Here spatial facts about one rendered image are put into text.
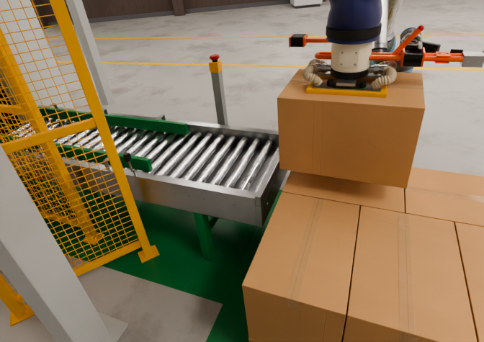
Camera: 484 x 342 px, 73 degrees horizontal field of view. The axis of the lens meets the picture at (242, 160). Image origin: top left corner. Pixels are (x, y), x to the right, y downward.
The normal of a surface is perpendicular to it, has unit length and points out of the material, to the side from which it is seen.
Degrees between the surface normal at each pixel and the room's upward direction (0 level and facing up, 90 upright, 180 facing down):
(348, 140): 90
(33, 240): 90
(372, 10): 75
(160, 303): 0
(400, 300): 0
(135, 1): 90
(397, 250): 0
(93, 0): 90
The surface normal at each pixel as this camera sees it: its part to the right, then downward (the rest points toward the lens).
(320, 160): -0.39, 0.54
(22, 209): 0.93, 0.14
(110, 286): -0.08, -0.83
